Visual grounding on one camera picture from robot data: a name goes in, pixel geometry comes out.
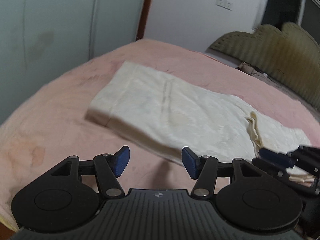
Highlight white textured pants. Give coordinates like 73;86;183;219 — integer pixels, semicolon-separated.
84;60;315;188

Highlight pink bed sheet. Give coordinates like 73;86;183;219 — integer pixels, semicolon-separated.
1;39;319;231

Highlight olive green tufted headboard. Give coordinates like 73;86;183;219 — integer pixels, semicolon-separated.
210;22;319;108

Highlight glass wardrobe door with flowers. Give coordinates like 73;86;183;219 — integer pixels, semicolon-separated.
1;0;144;121

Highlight dark window with white frame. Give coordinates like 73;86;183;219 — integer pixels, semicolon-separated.
255;0;319;42

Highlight white wall socket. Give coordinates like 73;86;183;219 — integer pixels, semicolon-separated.
216;0;233;11

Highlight brown wooden door frame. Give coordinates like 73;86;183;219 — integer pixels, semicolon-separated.
136;0;152;41

